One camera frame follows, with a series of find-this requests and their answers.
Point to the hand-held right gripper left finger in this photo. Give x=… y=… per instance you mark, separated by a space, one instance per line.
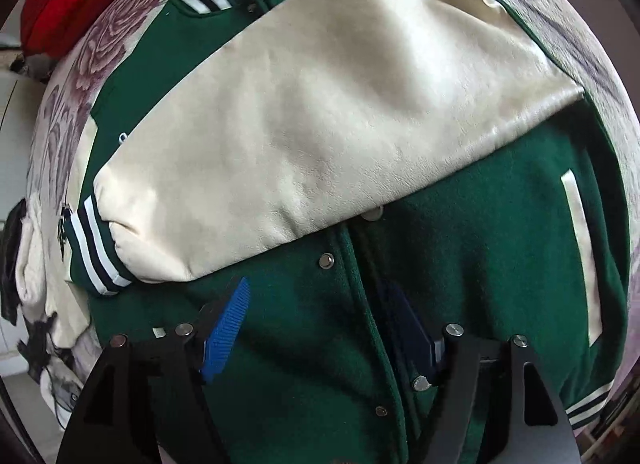
x=227 y=329

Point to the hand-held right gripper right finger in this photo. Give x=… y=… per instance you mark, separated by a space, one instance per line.
x=411 y=336

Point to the green and cream varsity jacket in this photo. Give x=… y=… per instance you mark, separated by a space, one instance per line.
x=475 y=244

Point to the white cloth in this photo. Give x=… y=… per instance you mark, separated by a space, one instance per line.
x=35 y=289

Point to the black cloth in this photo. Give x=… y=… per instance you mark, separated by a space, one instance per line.
x=12 y=264

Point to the floral printed blanket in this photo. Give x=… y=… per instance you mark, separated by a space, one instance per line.
x=115 y=43

